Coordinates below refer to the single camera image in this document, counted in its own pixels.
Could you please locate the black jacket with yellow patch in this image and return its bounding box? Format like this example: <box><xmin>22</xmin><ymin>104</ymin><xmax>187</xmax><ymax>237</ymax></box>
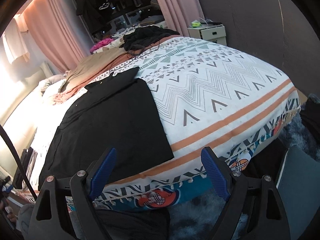
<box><xmin>39</xmin><ymin>68</ymin><xmax>174</xmax><ymax>184</ymax></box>

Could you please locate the magenta clothing item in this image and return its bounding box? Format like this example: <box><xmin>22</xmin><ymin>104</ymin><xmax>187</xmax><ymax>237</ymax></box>
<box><xmin>89</xmin><ymin>38</ymin><xmax>114</xmax><ymax>54</ymax></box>

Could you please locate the black clothes pile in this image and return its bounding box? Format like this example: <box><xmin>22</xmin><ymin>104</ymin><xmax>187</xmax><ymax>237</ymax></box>
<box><xmin>121</xmin><ymin>25</ymin><xmax>180</xmax><ymax>51</ymax></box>

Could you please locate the person's left hand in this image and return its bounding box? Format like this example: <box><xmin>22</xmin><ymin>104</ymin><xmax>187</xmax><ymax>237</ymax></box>
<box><xmin>0</xmin><ymin>200</ymin><xmax>17</xmax><ymax>223</ymax></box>

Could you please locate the patterned white bedspread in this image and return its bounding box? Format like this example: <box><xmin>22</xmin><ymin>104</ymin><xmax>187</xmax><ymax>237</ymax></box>
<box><xmin>30</xmin><ymin>36</ymin><xmax>301</xmax><ymax>209</ymax></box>

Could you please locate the tan and rust blanket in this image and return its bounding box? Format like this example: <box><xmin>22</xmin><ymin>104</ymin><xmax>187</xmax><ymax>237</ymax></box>
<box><xmin>50</xmin><ymin>35</ymin><xmax>178</xmax><ymax>105</ymax></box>

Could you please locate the white pillow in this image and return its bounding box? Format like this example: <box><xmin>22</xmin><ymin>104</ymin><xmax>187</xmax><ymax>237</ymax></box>
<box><xmin>38</xmin><ymin>74</ymin><xmax>67</xmax><ymax>95</ymax></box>

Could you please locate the cream padded headboard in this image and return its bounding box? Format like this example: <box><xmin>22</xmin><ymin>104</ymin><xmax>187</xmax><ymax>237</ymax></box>
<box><xmin>1</xmin><ymin>61</ymin><xmax>53</xmax><ymax>153</ymax></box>

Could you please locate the white nightstand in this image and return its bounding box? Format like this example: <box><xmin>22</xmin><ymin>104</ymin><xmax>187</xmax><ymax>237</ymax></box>
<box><xmin>188</xmin><ymin>24</ymin><xmax>227</xmax><ymax>46</ymax></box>

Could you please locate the green object on nightstand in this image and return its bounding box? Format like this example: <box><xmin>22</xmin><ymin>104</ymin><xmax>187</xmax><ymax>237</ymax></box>
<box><xmin>190</xmin><ymin>21</ymin><xmax>201</xmax><ymax>28</ymax></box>

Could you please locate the white hanging garment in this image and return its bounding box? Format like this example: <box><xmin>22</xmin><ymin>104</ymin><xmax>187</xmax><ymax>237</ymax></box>
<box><xmin>2</xmin><ymin>18</ymin><xmax>30</xmax><ymax>64</ymax></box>

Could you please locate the pink curtain left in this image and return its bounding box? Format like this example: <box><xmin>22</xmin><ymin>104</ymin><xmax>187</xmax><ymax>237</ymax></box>
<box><xmin>23</xmin><ymin>0</ymin><xmax>86</xmax><ymax>72</ymax></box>

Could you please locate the pink curtain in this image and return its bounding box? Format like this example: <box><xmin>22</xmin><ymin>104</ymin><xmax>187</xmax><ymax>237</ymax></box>
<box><xmin>157</xmin><ymin>0</ymin><xmax>204</xmax><ymax>36</ymax></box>
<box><xmin>23</xmin><ymin>0</ymin><xmax>86</xmax><ymax>72</ymax></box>

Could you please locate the pink curtain right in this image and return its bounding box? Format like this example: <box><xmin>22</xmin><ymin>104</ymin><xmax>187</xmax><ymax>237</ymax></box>
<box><xmin>157</xmin><ymin>0</ymin><xmax>204</xmax><ymax>36</ymax></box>

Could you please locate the black cable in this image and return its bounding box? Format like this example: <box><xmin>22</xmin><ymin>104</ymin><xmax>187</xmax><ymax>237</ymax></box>
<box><xmin>0</xmin><ymin>124</ymin><xmax>38</xmax><ymax>202</ymax></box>

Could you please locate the black cord on bed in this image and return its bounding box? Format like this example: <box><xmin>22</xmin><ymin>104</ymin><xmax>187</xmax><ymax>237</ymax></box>
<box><xmin>109</xmin><ymin>33</ymin><xmax>168</xmax><ymax>72</ymax></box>

